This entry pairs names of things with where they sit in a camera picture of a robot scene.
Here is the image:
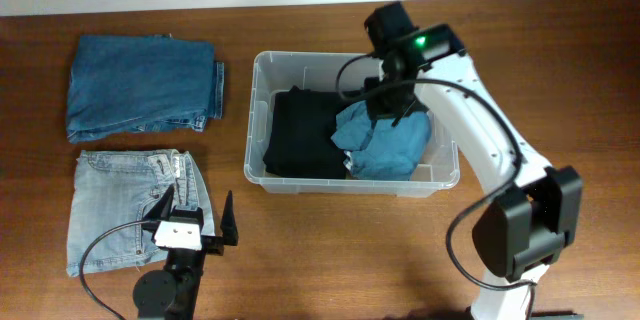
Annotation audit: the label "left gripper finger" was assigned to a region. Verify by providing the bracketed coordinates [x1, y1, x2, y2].
[143, 185, 175, 220]
[220, 190, 239, 246]

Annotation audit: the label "blue shirt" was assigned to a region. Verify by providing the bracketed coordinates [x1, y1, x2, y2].
[331, 101, 432, 181]

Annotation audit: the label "light blue jeans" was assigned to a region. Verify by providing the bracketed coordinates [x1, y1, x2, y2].
[66, 149, 215, 277]

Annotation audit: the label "clear plastic storage bin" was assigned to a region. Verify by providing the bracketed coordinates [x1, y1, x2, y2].
[244, 51, 461, 198]

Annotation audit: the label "large black garment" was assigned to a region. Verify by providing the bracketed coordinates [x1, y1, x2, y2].
[263, 86, 348, 179]

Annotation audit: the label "dark blue jeans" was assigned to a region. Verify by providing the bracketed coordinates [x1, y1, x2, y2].
[66, 35, 225, 144]

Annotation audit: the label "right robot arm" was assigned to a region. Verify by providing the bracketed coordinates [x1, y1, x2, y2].
[364, 2, 583, 319]

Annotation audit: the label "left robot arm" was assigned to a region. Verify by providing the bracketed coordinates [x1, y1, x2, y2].
[132, 186, 239, 320]

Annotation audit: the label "left white camera box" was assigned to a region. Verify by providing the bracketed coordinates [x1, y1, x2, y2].
[153, 221, 202, 251]

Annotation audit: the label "left black cable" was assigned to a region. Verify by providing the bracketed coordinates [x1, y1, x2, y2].
[79, 218, 157, 320]

